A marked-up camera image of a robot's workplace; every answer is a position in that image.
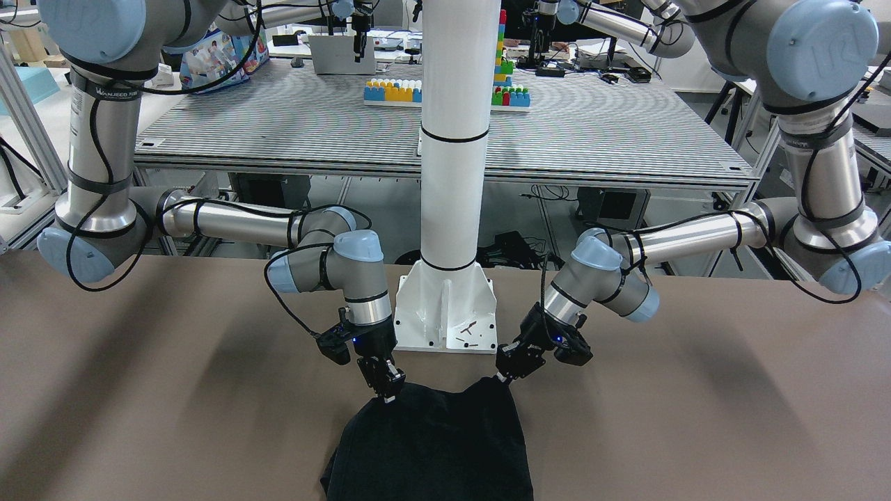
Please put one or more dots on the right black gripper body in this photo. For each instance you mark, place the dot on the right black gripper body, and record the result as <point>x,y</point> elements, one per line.
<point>378,342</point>

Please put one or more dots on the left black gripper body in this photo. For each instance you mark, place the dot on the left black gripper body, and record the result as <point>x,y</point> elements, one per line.
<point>534,339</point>

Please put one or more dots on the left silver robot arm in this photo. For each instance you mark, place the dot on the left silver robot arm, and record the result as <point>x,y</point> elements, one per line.
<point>806,58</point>

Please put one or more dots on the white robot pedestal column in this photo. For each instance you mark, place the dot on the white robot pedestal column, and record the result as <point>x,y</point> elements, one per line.
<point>446,303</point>

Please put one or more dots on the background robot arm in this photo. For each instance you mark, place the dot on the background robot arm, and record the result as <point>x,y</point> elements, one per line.
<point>668,37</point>

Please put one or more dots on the black t-shirt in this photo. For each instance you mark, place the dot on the black t-shirt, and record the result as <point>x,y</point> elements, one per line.
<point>431,444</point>

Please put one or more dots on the striped metal work table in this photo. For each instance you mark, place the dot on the striped metal work table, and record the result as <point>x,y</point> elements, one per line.
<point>577,131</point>

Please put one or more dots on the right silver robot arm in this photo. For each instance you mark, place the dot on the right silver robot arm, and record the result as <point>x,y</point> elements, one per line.
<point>103,221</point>

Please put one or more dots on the colourful toy block set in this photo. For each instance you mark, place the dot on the colourful toy block set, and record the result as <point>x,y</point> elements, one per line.
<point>462,62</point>

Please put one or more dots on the colourful printed bag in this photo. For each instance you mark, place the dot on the colourful printed bag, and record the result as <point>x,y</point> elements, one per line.
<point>216,55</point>

